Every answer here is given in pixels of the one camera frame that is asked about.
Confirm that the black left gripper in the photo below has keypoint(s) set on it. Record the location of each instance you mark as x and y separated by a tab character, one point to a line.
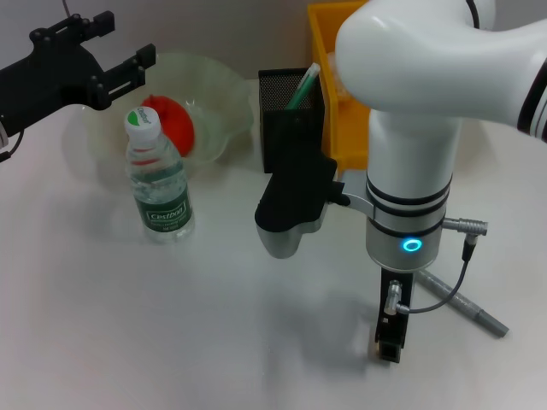
47	81

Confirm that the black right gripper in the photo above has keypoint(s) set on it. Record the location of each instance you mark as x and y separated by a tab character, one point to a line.
395	307

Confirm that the grey marker pen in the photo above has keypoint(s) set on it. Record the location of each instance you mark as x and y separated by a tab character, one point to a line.
483	316

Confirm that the orange fruit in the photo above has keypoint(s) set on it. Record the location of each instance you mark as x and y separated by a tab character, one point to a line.
179	124

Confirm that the clear green-label water bottle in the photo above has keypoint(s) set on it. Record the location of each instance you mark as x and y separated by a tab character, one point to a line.
162	192

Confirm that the mint green utility knife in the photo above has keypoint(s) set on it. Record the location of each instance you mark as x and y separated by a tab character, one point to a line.
305	85

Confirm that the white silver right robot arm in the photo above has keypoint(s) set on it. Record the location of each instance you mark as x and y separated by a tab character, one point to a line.
410	85

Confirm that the pale green glass fruit plate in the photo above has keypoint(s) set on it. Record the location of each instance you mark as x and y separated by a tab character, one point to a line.
218	107

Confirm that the black mesh pen holder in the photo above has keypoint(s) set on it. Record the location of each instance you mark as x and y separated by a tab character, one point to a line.
282	128

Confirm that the yellow plastic bin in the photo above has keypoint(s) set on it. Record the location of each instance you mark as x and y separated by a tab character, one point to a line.
325	42

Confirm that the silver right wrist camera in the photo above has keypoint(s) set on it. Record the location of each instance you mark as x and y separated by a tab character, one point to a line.
295	200

